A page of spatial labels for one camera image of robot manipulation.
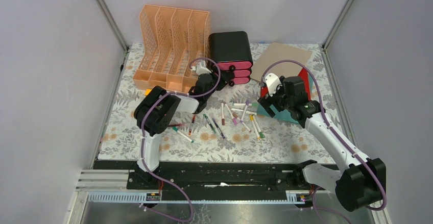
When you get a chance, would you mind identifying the pink top drawer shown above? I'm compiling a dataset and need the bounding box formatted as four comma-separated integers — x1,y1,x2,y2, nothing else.
217,61,253,71

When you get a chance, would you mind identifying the pink drawer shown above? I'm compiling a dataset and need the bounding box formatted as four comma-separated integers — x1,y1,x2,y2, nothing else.
217,61,253,71
226,69,252,78
228,77,250,87

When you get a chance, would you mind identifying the red gel pen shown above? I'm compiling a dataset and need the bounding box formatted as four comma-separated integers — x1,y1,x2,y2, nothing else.
188,114,196,136

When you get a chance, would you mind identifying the black drawer cabinet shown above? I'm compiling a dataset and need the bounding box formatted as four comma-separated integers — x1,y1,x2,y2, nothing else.
208,31,253,63

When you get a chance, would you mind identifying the purple gel pen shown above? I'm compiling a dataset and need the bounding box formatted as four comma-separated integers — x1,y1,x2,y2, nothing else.
212,118,226,139

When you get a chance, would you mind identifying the maroon pen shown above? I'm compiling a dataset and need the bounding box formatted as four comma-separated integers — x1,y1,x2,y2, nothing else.
168,123,187,127

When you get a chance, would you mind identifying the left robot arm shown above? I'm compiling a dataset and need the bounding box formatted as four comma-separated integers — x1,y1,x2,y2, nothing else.
134,71,234,189

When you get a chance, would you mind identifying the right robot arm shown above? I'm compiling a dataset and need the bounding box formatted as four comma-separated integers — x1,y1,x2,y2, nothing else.
258,73,386,211

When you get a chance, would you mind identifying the pink bottom drawer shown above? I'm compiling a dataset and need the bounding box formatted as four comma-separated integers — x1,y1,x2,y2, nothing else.
228,77,250,87

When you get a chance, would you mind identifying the teal folder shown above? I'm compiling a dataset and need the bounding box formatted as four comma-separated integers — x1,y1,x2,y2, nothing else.
273,76,320,127

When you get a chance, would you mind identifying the purple cap white marker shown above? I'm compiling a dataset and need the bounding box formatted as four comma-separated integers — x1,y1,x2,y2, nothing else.
240,100,250,122

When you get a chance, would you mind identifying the yellow cap white marker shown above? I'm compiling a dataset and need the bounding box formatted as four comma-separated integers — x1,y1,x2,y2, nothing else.
249,114,261,140

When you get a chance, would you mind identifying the green cap white marker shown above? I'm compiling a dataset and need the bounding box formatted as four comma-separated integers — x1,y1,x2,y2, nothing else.
252,115,265,139

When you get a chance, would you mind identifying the pink cap white marker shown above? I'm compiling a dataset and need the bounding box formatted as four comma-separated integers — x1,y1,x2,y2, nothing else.
224,103,237,125

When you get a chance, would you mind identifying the red folder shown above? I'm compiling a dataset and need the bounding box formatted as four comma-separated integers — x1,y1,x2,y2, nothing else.
260,68,313,99

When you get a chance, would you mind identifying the floral table mat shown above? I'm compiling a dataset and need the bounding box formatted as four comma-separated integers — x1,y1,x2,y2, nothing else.
98,43,333,164

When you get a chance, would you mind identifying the beige cardboard sheet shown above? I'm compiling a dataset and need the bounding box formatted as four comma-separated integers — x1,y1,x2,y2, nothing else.
252,42,313,83

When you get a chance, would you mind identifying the teal cap white marker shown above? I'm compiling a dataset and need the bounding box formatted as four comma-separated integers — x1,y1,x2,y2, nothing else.
172,127,194,143

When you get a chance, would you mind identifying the peach plastic file organizer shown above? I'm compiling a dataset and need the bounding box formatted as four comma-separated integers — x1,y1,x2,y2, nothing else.
133,5,211,93

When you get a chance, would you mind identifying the black mounting rail base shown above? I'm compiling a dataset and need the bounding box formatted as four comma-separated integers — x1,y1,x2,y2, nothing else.
93,160,312,201

